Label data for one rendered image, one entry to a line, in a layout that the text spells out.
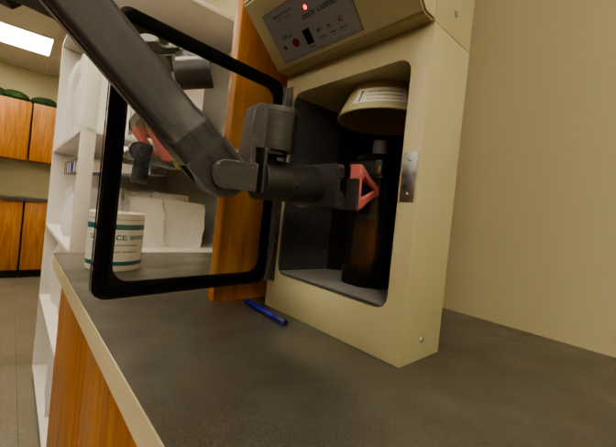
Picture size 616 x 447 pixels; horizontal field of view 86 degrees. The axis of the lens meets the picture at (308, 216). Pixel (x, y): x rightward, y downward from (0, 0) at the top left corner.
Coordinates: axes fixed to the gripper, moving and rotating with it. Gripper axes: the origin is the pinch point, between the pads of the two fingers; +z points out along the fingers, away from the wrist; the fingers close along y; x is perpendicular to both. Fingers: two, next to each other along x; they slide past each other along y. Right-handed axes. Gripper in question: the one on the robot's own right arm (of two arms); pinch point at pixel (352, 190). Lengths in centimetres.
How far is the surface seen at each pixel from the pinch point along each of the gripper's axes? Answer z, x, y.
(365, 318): -4.3, 19.3, -8.1
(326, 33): -7.2, -24.8, 1.5
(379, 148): 6.2, -8.3, -0.3
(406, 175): -3.6, -1.9, -12.8
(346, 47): -4.6, -22.8, -0.7
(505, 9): 41, -46, -7
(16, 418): -40, 115, 169
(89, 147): -25, -12, 101
